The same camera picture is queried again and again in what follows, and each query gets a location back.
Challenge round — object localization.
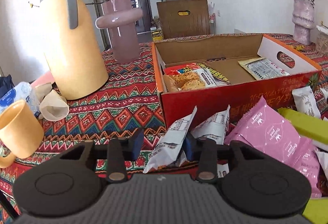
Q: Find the white grey snack packet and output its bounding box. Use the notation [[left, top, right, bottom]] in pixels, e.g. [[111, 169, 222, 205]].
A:
[[292, 86, 321, 118]]

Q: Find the beige packet in box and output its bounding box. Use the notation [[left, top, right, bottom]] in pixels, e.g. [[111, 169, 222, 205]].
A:
[[238, 57, 290, 80]]

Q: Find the textured pink vase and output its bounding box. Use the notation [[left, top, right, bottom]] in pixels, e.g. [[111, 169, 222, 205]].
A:
[[292, 0, 315, 45]]

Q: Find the biscuit packet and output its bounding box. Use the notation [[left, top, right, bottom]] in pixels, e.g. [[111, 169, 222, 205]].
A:
[[163, 69, 230, 92]]

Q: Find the colourful patterned tablecloth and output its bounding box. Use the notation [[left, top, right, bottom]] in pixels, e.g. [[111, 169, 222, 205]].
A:
[[0, 32, 328, 223]]

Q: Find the wooden chair back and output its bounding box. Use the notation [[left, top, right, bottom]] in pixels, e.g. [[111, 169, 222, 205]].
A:
[[157, 0, 211, 39]]

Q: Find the yellow thermos jug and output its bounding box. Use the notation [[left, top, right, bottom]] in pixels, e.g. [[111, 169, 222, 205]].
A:
[[40, 0, 108, 100]]

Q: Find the green snack packet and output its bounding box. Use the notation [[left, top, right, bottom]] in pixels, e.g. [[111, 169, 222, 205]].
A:
[[278, 108, 327, 145]]

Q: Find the pink snack packet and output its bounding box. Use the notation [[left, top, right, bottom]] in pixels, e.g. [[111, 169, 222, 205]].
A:
[[224, 97, 300, 164], [291, 137, 322, 198]]

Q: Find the red cardboard snack box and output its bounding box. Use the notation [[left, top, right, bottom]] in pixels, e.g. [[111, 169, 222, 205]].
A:
[[152, 33, 322, 127]]

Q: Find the red snack packet in box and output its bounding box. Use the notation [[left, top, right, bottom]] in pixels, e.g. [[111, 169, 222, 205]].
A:
[[163, 63, 230, 85]]

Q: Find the pink ring vase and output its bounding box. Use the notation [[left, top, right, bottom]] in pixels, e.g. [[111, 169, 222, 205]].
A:
[[95, 0, 143, 63]]

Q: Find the crumpled beige paper cup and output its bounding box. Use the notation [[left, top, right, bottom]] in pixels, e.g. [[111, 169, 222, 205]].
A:
[[35, 83, 69, 122]]

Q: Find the dark entrance door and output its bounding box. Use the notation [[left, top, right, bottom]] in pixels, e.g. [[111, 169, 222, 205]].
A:
[[131, 0, 152, 33]]

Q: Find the yellow ceramic mug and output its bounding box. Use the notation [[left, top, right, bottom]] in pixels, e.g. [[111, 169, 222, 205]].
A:
[[1, 99, 44, 168]]

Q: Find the blue white tissue pack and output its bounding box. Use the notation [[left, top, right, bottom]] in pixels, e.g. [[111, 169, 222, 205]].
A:
[[0, 82, 41, 118]]

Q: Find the clear container of seeds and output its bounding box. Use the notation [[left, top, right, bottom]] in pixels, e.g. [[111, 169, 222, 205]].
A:
[[315, 26, 328, 56]]

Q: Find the silver white snack packet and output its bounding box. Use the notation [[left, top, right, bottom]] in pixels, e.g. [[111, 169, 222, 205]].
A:
[[143, 106, 230, 174]]

